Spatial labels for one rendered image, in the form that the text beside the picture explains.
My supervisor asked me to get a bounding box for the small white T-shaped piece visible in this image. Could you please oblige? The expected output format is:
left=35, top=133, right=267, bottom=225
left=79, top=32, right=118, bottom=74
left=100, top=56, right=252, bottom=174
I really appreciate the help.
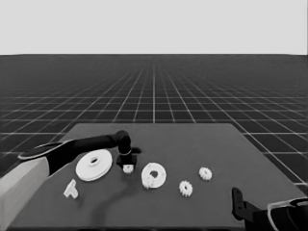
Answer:
left=63, top=178, right=80, bottom=200

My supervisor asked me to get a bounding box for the white round carrier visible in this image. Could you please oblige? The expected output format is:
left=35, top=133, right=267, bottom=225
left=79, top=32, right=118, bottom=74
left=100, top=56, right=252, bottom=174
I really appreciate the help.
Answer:
left=141, top=162, right=167, bottom=190

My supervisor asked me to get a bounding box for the large thick white disc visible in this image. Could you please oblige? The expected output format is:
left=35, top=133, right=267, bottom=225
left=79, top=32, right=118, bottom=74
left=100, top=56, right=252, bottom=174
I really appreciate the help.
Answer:
left=75, top=148, right=114, bottom=183

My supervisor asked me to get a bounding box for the small white gear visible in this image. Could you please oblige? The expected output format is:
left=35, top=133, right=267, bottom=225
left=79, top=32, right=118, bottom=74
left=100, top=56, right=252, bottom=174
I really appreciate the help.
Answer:
left=122, top=164, right=135, bottom=175
left=178, top=180, right=194, bottom=198
left=198, top=167, right=214, bottom=182
left=141, top=175, right=155, bottom=190

